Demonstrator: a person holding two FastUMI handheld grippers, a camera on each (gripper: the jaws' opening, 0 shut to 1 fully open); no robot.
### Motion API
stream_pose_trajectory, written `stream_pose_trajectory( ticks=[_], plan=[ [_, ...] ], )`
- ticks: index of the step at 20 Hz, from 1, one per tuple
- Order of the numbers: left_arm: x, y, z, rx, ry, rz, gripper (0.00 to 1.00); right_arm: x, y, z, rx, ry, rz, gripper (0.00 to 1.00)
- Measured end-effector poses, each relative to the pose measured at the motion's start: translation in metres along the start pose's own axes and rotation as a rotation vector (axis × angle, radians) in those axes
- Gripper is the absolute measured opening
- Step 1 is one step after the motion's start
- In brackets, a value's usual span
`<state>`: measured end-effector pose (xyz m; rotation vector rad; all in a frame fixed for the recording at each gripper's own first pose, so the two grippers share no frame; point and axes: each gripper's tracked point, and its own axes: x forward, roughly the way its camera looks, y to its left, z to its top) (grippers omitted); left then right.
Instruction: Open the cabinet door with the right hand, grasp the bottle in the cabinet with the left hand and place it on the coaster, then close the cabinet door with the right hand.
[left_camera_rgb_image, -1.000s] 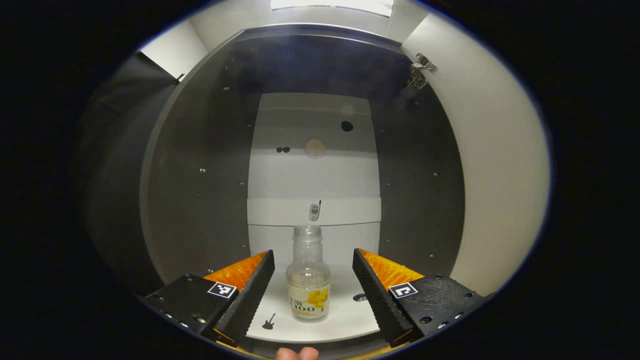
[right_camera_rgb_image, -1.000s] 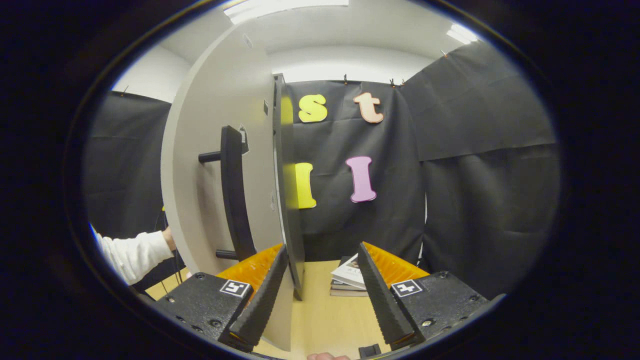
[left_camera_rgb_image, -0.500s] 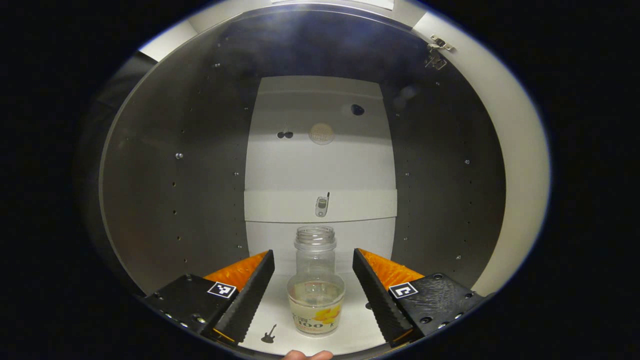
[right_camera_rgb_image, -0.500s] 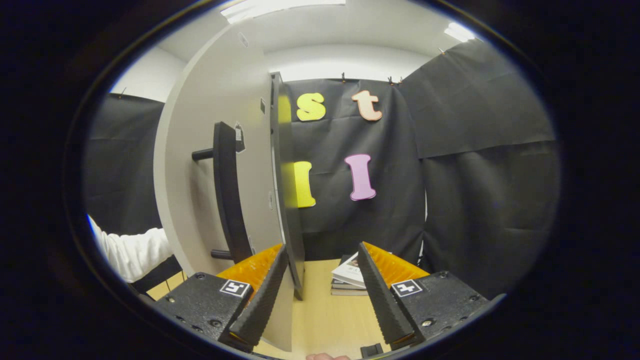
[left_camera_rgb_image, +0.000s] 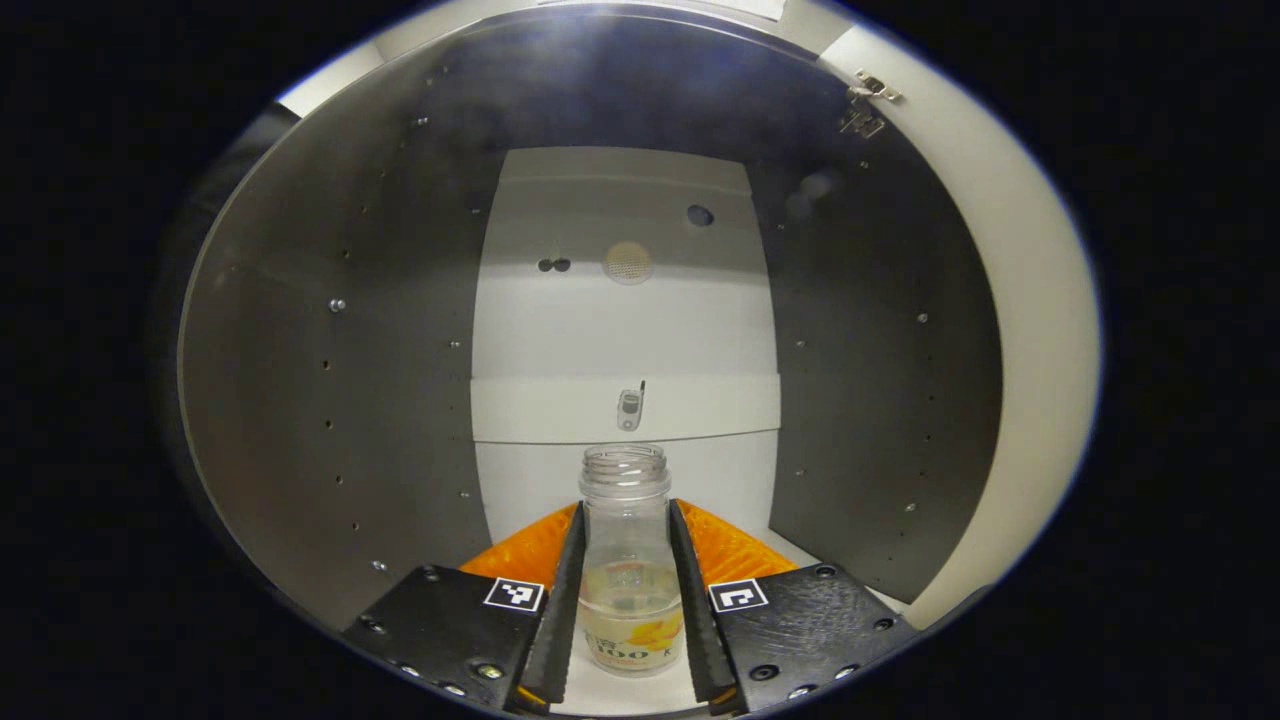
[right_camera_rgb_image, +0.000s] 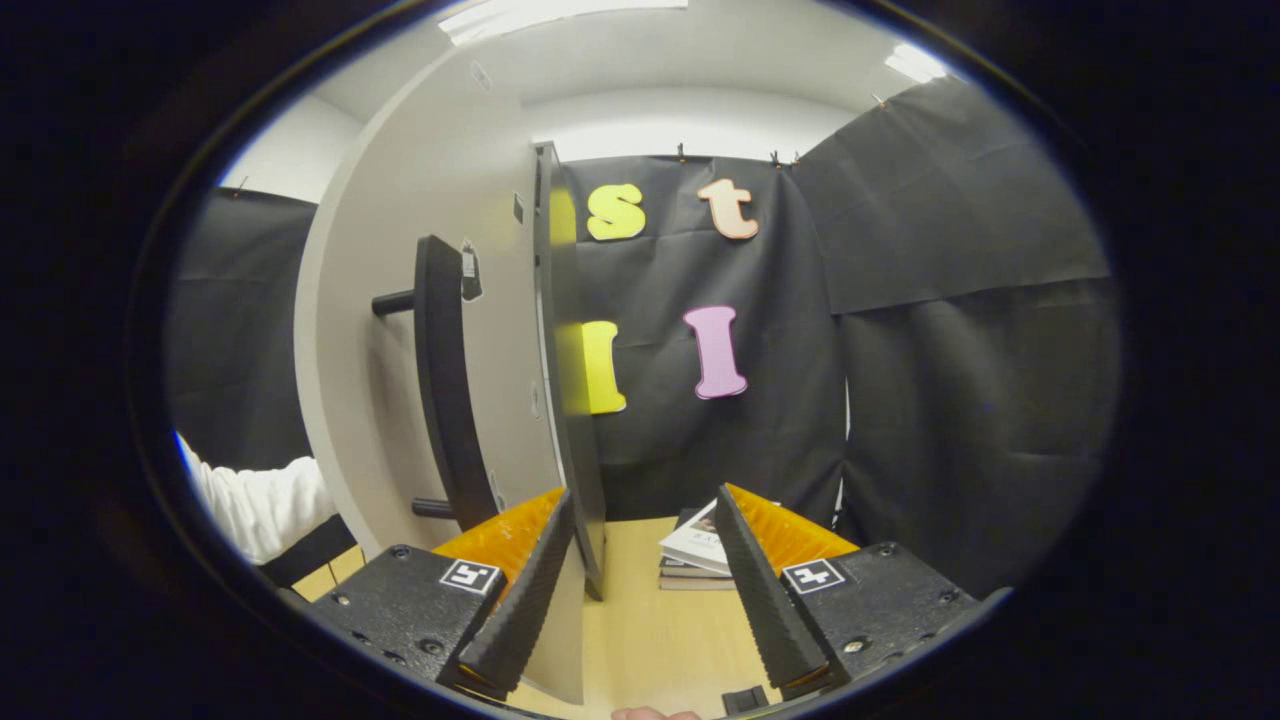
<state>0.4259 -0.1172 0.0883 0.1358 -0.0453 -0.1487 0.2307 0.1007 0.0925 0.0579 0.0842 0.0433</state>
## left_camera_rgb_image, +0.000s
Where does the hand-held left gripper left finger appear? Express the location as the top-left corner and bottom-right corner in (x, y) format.
(342, 502), (586, 713)

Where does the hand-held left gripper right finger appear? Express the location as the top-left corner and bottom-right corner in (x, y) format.
(668, 498), (919, 716)

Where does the clear bottle yellow label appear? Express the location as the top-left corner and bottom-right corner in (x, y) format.
(576, 443), (687, 678)

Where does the dark grey cabinet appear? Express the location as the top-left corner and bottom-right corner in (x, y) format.
(178, 8), (1006, 719)

